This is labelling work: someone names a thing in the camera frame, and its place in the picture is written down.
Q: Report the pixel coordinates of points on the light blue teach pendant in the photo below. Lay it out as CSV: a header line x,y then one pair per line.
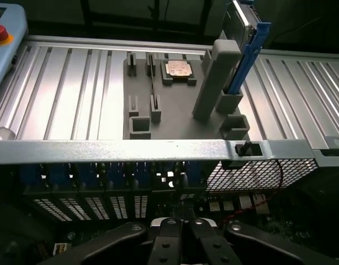
x,y
6,55

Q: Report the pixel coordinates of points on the silver CPU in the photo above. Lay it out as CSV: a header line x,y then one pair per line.
x,y
179,68

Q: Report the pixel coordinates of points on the gray parts rack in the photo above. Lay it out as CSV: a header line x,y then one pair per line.
x,y
180,110

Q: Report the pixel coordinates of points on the hard disk in blue caddy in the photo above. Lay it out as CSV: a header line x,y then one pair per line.
x,y
253,55

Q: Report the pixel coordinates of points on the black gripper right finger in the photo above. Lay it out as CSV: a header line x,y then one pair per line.
x,y
211,245

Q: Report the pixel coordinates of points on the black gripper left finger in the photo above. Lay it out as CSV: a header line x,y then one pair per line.
x,y
164,245

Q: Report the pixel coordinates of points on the open PC case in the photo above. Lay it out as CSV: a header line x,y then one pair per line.
x,y
131,151

